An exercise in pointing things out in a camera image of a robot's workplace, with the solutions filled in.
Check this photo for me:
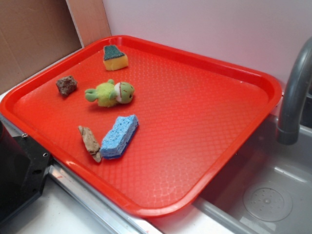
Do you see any green plush frog toy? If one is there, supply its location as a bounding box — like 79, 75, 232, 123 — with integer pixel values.
85, 79, 135, 108

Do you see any yellow sponge with green top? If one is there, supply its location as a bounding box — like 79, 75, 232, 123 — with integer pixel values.
103, 45, 129, 71

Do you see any brown cardboard panel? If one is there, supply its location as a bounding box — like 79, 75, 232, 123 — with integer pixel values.
0, 0, 111, 93

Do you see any grey faucet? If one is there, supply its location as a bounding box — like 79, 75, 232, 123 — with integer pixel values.
276, 39, 312, 145

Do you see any red plastic tray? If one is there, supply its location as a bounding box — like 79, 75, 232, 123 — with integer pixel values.
0, 36, 282, 217

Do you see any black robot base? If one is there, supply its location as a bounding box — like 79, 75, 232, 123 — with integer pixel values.
0, 123, 52, 225

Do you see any tan wood piece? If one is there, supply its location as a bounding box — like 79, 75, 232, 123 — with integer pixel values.
78, 126, 102, 163

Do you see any brown rock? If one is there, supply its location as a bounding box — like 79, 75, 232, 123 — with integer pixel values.
56, 76, 78, 97

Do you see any grey sink basin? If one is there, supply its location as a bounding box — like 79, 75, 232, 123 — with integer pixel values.
194, 116, 312, 234

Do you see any blue sponge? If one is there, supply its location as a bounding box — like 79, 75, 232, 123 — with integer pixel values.
100, 115, 139, 160

